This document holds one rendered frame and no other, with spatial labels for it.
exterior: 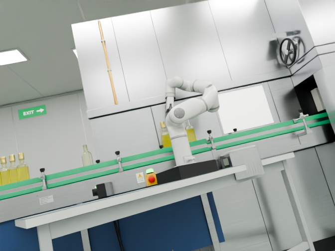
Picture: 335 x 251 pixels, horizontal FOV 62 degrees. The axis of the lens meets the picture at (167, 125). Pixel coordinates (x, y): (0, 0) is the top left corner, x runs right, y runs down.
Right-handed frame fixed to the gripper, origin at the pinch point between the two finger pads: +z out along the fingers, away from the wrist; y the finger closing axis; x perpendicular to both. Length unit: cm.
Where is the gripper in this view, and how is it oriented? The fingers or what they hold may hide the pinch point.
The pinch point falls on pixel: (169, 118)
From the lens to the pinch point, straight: 196.4
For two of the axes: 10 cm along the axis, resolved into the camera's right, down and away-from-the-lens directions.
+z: -0.3, 9.8, -2.1
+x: 10.0, 0.4, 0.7
